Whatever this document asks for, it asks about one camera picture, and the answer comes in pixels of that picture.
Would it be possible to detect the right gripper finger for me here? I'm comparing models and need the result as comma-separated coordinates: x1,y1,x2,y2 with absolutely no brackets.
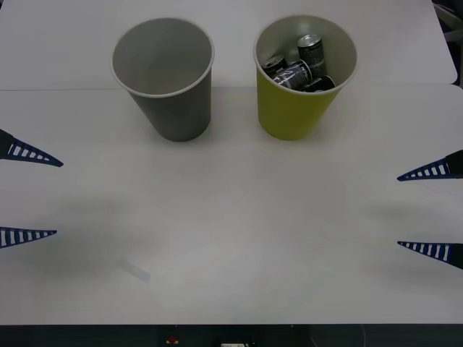
396,240,463,270
396,149,463,182

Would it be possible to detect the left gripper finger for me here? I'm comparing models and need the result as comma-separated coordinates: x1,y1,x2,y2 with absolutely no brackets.
0,226,59,250
0,128,65,168

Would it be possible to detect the black robot torso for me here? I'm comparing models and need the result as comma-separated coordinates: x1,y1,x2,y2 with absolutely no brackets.
0,323,463,347

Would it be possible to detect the yellow-green plastic waste bin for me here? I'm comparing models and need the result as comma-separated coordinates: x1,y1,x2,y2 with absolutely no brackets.
252,14,359,142

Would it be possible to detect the grey plastic waste bin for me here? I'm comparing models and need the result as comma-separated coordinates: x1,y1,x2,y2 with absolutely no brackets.
109,17,216,143

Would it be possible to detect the tall black drink can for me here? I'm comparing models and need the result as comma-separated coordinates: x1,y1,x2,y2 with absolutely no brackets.
297,33,326,80

